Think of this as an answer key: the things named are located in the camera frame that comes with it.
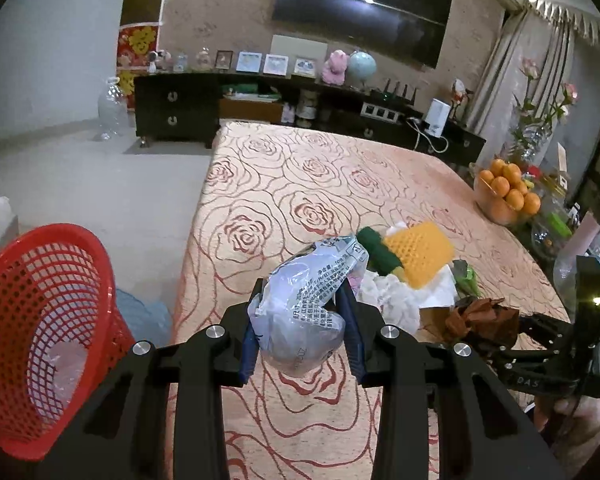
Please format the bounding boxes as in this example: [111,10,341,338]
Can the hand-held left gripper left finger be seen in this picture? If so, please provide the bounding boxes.
[35,277,267,480]

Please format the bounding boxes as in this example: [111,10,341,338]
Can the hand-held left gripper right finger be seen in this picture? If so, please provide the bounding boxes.
[332,277,566,480]

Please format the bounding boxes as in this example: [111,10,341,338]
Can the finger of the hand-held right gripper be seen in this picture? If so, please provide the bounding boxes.
[480,340,558,368]
[517,312,576,343]

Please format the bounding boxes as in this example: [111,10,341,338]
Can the brown paper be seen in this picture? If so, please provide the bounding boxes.
[445,296,521,350]

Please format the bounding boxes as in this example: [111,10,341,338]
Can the white printed plastic bag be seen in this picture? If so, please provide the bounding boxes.
[247,234,370,378]

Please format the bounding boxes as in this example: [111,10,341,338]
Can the red plastic mesh basket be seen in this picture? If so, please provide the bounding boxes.
[0,223,136,462]

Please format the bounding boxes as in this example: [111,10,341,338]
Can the person's right hand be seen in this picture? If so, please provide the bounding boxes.
[532,392,600,478]

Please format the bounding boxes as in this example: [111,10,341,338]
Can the crumpled white tissue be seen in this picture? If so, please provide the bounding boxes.
[358,270,422,332]

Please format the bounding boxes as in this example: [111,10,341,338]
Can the green snack wrapper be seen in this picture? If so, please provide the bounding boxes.
[452,260,481,298]

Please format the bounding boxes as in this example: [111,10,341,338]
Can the pink paper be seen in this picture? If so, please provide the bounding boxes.
[555,212,600,301]

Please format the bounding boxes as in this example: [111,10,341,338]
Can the green packet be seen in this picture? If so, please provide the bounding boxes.
[547,212,573,238]

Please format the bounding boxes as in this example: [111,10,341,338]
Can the light blue cloth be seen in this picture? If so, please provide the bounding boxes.
[115,287,174,347]

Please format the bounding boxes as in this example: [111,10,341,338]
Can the glass fruit bowl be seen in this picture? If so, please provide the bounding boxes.
[474,175,533,227]

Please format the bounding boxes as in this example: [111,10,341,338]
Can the pile of oranges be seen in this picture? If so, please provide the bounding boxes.
[478,158,542,223]

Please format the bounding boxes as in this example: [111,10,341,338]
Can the clear plastic wrapper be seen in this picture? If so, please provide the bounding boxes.
[45,342,89,417]

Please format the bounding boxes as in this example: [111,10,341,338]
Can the glass vase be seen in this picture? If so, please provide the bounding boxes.
[517,120,552,162]

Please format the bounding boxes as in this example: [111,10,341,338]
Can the grey power strip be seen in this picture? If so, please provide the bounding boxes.
[361,101,401,123]

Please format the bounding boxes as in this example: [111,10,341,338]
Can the white box-shaped device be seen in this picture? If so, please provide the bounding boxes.
[427,99,452,137]

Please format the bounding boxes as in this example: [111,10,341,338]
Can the white jar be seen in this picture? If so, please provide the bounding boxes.
[297,90,319,128]

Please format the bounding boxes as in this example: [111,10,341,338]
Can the white and red figurine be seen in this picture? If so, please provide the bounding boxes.
[450,79,474,121]

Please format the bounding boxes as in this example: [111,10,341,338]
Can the brown box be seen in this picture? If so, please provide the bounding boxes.
[220,97,284,123]

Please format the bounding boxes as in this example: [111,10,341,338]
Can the black router with antennas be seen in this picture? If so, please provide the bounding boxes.
[370,79,420,106]

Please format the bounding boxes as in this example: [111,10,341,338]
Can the pink artificial roses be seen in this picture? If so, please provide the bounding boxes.
[510,57,578,161]

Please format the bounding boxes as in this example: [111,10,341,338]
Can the beige fringed curtain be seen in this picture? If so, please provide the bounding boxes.
[472,0,600,136]

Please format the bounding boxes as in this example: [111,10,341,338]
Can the dark wooden cabinet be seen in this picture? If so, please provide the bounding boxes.
[134,72,487,166]

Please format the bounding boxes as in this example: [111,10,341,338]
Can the green box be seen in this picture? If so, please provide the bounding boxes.
[222,82,283,103]

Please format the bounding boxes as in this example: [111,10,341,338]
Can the pink plush toy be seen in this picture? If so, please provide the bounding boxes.
[322,50,350,85]

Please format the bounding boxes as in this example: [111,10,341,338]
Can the light blue globe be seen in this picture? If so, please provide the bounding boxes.
[347,50,377,92]

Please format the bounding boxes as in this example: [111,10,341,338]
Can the large clear water bottle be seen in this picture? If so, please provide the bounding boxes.
[97,76,131,141]

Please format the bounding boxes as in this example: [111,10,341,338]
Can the white board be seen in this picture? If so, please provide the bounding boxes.
[271,35,327,67]

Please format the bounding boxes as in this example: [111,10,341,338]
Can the small doll figurine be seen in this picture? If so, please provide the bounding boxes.
[147,50,174,72]

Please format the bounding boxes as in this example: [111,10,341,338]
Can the white cable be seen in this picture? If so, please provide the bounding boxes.
[405,117,451,154]

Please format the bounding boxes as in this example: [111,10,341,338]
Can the pink-edged picture frame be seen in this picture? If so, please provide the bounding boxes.
[263,53,289,76]

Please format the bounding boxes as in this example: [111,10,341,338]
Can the blue-edged picture frame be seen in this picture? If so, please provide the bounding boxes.
[236,51,263,73]

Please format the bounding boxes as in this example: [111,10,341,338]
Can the red floral wall hanging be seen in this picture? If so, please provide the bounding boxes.
[116,22,161,110]

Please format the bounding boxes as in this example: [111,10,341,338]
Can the black wall television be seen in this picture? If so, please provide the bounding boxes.
[271,0,453,69]

